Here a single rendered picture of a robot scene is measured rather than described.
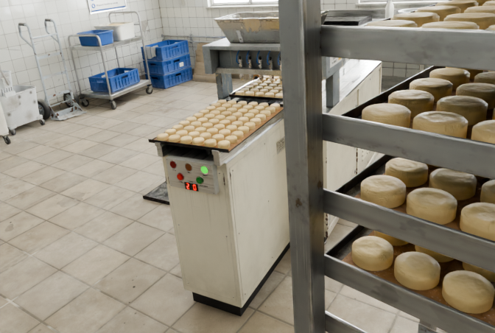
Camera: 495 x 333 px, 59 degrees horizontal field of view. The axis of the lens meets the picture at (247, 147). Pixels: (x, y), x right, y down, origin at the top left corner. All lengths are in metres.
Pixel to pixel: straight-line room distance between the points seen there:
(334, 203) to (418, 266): 0.12
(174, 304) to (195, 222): 0.55
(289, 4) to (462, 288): 0.35
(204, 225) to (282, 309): 0.61
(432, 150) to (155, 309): 2.11
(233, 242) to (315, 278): 1.45
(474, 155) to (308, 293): 0.26
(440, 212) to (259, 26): 1.97
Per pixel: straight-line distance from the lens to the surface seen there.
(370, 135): 0.45
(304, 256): 0.53
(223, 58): 2.57
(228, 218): 1.92
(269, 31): 2.37
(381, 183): 0.53
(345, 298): 2.38
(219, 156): 1.76
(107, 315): 2.48
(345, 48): 0.44
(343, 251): 0.60
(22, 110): 5.65
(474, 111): 0.51
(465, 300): 0.53
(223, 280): 2.16
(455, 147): 0.42
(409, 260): 0.57
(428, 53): 0.40
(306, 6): 0.43
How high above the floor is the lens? 1.58
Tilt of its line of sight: 22 degrees down
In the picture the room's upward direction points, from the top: 5 degrees counter-clockwise
